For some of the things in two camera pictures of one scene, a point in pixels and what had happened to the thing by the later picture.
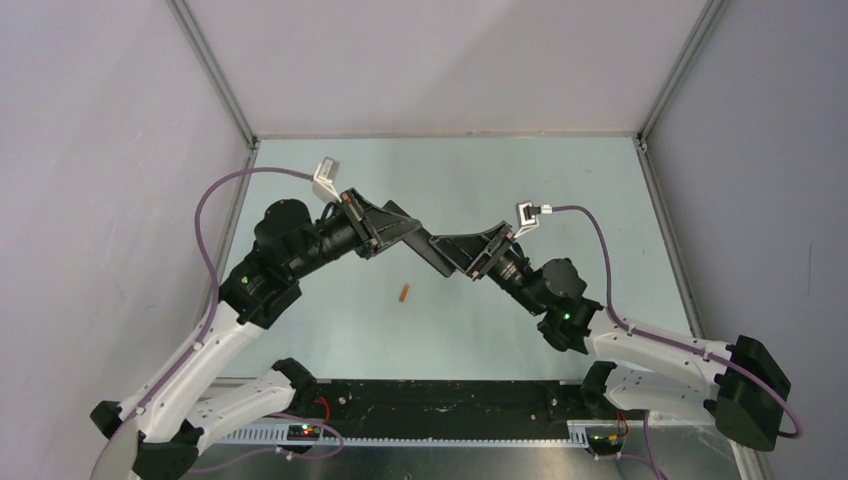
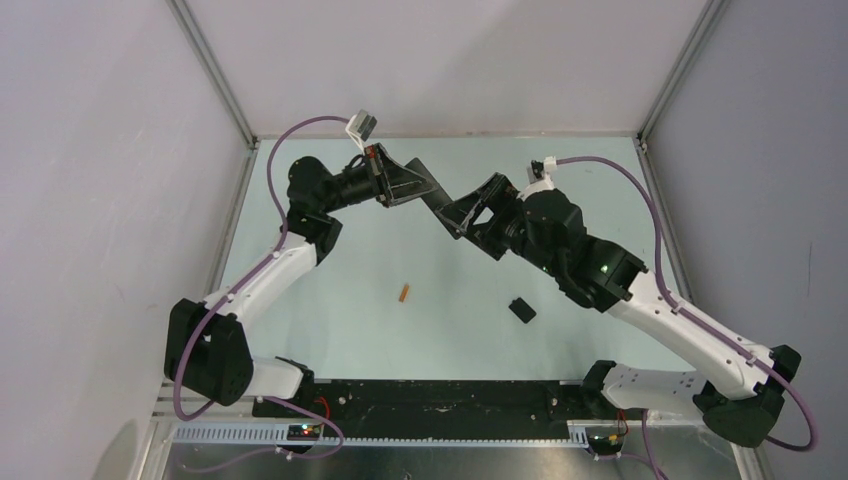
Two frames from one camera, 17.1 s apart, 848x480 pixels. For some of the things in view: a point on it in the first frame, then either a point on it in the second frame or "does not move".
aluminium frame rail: x=192 y=31 does not move
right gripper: x=467 y=251 to x=501 y=196
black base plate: x=447 y=404 does not move
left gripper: x=372 y=239 to x=393 y=183
